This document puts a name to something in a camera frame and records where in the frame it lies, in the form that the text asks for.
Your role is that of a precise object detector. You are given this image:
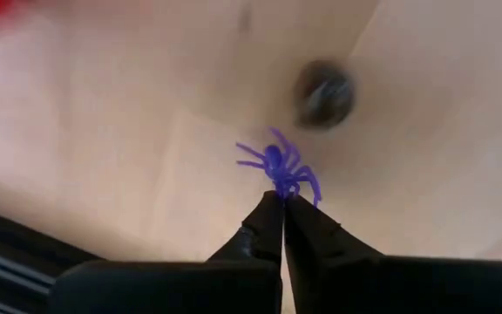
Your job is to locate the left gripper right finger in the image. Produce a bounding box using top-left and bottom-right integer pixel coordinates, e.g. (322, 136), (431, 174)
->
(284, 195), (502, 314)

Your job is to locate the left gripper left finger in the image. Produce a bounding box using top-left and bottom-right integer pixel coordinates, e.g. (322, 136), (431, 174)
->
(48, 189), (285, 314)

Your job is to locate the purple plastic spider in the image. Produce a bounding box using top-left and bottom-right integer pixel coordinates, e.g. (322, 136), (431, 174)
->
(234, 126), (323, 208)

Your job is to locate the clear smoky plastic skull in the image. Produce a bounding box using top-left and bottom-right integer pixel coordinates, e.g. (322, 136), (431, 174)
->
(292, 58), (356, 131)

